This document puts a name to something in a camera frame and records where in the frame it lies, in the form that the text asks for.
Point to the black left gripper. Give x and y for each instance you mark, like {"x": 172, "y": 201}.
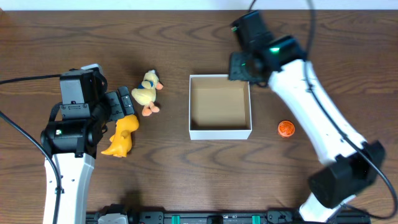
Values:
{"x": 117, "y": 104}

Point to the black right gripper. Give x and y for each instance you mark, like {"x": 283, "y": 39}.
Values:
{"x": 236, "y": 68}

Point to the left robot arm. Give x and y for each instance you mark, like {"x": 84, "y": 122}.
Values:
{"x": 76, "y": 126}

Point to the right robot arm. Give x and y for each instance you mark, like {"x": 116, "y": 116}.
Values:
{"x": 350, "y": 163}

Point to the yellow plush duck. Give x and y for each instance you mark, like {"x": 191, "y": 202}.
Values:
{"x": 145, "y": 94}

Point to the orange toy dinosaur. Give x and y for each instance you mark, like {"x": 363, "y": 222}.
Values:
{"x": 121, "y": 141}

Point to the white cardboard box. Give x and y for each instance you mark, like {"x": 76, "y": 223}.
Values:
{"x": 219, "y": 109}

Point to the orange round ball toy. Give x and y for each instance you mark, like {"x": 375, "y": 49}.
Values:
{"x": 286, "y": 129}

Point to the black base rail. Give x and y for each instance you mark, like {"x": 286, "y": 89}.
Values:
{"x": 118, "y": 214}

